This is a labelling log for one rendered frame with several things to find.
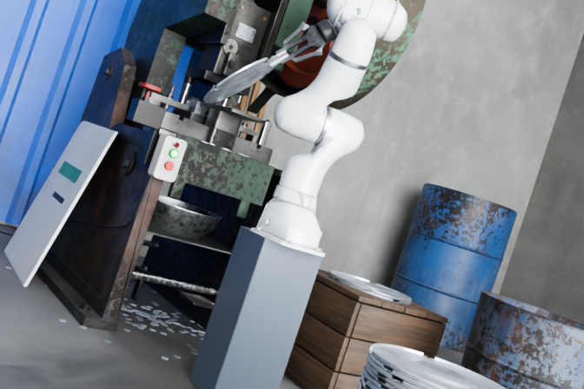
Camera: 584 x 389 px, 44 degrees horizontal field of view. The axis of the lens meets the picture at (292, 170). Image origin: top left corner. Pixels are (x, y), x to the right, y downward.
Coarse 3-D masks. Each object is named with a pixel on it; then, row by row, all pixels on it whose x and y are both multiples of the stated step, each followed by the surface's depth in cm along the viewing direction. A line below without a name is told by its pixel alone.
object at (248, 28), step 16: (240, 16) 257; (256, 16) 260; (240, 32) 257; (256, 32) 261; (208, 48) 263; (224, 48) 254; (240, 48) 258; (256, 48) 262; (208, 64) 259; (224, 64) 254; (240, 64) 256
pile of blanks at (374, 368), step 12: (372, 360) 138; (372, 372) 133; (384, 372) 129; (396, 372) 127; (360, 384) 136; (372, 384) 134; (384, 384) 129; (396, 384) 127; (408, 384) 125; (420, 384) 124
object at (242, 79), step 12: (264, 60) 233; (240, 72) 230; (252, 72) 243; (264, 72) 250; (216, 84) 232; (228, 84) 237; (240, 84) 250; (204, 96) 238; (216, 96) 245; (228, 96) 255
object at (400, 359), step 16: (384, 352) 141; (400, 352) 147; (416, 352) 151; (400, 368) 127; (416, 368) 135; (432, 368) 137; (448, 368) 146; (464, 368) 150; (432, 384) 124; (448, 384) 131; (464, 384) 132; (480, 384) 141; (496, 384) 144
